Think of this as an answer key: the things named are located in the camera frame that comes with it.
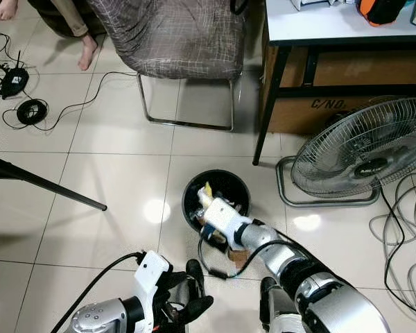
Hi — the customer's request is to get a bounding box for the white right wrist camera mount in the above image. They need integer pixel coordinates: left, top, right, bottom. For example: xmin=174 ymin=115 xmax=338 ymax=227
xmin=205 ymin=197 xmax=254 ymax=244

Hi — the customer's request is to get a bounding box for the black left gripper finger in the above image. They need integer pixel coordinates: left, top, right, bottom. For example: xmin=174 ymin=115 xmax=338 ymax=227
xmin=186 ymin=259 xmax=206 ymax=300
xmin=180 ymin=296 xmax=214 ymax=325

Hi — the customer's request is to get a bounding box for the black router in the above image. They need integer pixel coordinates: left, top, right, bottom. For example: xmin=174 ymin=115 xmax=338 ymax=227
xmin=0 ymin=50 xmax=30 ymax=100

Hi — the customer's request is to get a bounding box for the yellow white snack bag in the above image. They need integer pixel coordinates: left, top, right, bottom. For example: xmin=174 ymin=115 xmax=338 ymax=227
xmin=196 ymin=182 xmax=219 ymax=212

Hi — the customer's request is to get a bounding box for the orange black device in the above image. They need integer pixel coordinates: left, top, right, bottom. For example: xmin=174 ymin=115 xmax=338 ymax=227
xmin=354 ymin=0 xmax=408 ymax=28

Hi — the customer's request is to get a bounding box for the black round rubbish bin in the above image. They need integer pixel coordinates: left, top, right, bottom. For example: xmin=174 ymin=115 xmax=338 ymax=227
xmin=182 ymin=169 xmax=251 ymax=233

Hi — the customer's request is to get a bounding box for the black fan power cable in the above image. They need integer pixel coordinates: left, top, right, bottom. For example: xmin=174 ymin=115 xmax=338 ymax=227
xmin=376 ymin=179 xmax=416 ymax=320

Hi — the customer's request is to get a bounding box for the person bare foot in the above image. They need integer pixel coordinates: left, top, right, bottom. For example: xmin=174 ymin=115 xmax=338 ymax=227
xmin=0 ymin=0 xmax=19 ymax=22
xmin=78 ymin=33 xmax=99 ymax=71

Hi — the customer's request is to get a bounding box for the grey fabric chair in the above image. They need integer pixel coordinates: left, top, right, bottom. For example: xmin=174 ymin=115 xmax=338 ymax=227
xmin=87 ymin=0 xmax=247 ymax=133

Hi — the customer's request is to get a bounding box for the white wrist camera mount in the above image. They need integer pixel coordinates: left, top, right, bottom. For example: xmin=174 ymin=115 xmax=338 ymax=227
xmin=133 ymin=250 xmax=173 ymax=332
xmin=205 ymin=197 xmax=254 ymax=244

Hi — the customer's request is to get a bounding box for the large brown cardboard box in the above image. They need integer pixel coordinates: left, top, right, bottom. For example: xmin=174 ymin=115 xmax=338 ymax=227
xmin=267 ymin=45 xmax=416 ymax=137

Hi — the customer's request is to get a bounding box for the dark slanted table leg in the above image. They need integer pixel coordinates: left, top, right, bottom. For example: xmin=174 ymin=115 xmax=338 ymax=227
xmin=0 ymin=152 xmax=108 ymax=212

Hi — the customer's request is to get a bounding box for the grey metal floor fan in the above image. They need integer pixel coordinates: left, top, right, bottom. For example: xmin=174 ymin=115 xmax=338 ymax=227
xmin=276 ymin=96 xmax=416 ymax=209

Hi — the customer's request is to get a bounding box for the person tan trouser leg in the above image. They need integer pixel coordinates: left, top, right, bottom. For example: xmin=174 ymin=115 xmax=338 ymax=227
xmin=47 ymin=0 xmax=91 ymax=39

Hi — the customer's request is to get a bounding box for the black coiled cable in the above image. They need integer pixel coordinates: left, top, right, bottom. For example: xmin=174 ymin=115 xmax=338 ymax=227
xmin=16 ymin=99 xmax=50 ymax=128

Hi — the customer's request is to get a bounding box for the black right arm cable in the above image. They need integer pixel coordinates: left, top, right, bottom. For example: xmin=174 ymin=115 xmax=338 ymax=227
xmin=196 ymin=236 xmax=292 ymax=280

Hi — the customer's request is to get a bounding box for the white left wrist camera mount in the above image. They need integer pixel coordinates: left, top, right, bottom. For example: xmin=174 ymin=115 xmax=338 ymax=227
xmin=133 ymin=250 xmax=173 ymax=332

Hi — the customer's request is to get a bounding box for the small brown white carton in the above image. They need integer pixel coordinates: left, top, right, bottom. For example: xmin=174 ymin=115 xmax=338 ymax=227
xmin=225 ymin=248 xmax=252 ymax=270

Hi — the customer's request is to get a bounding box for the white top black frame table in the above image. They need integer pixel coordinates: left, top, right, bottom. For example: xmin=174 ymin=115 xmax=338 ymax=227
xmin=253 ymin=0 xmax=416 ymax=167

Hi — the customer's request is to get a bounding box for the grey robot right leg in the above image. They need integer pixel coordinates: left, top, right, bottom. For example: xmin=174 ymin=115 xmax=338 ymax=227
xmin=259 ymin=276 xmax=307 ymax=333

